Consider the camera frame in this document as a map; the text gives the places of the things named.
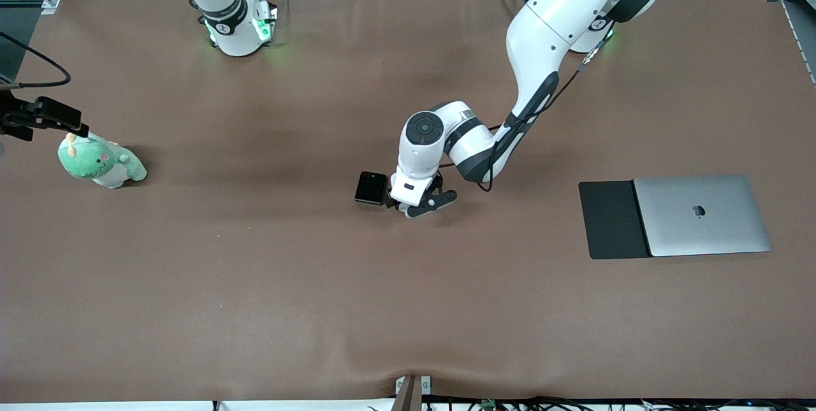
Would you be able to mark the black mouse pad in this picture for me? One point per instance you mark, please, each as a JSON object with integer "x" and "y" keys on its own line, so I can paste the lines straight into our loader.
{"x": 609, "y": 220}

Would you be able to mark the silver closed laptop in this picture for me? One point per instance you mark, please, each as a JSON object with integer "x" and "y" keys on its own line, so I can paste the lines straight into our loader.
{"x": 701, "y": 232}

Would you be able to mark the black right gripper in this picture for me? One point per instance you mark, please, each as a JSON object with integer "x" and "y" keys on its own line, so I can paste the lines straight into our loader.
{"x": 14, "y": 115}

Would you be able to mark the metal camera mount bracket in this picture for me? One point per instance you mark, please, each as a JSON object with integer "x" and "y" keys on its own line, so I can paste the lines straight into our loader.
{"x": 408, "y": 395}

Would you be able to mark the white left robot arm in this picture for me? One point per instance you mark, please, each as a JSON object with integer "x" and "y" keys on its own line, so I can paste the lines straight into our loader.
{"x": 554, "y": 16}

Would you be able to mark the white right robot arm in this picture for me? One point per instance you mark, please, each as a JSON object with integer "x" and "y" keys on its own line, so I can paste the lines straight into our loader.
{"x": 229, "y": 22}

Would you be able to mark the black flip phone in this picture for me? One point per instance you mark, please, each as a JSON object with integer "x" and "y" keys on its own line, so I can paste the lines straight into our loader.
{"x": 371, "y": 188}

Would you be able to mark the green plush dinosaur toy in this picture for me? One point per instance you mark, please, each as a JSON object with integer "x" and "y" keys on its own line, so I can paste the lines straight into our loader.
{"x": 95, "y": 165}

